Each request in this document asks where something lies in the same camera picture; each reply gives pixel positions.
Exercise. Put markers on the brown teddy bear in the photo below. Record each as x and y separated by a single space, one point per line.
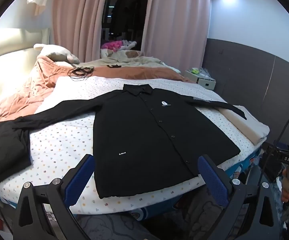
132 53

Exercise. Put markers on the dark hanging clothes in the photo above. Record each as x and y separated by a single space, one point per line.
124 7

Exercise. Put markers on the orange blanket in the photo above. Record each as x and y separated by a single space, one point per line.
34 85

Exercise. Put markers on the small black object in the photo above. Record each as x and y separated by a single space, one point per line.
114 66

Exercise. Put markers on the cream pillow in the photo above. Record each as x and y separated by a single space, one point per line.
57 52

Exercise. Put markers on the beige folded cloth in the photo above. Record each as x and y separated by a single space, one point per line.
247 123

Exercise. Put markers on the blue patterned mattress cover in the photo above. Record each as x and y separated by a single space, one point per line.
137 213

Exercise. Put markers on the white plush toy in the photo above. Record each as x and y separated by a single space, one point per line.
129 45

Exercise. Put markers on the white nightstand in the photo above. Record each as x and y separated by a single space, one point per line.
204 81

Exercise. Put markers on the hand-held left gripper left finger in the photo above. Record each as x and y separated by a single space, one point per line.
80 177

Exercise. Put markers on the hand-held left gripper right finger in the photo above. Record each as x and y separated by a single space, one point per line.
214 180

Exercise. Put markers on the cream padded headboard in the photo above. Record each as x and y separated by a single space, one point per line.
12 62

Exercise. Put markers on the beige duvet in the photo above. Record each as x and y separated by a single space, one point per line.
144 61

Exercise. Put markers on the black button shirt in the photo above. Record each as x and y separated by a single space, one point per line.
139 135

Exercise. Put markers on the pink plush toy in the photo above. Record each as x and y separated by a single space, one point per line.
112 45

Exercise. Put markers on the white floral bedsheet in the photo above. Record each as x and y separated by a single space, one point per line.
59 142

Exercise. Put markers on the pink curtain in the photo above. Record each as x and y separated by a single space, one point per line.
177 22
80 17

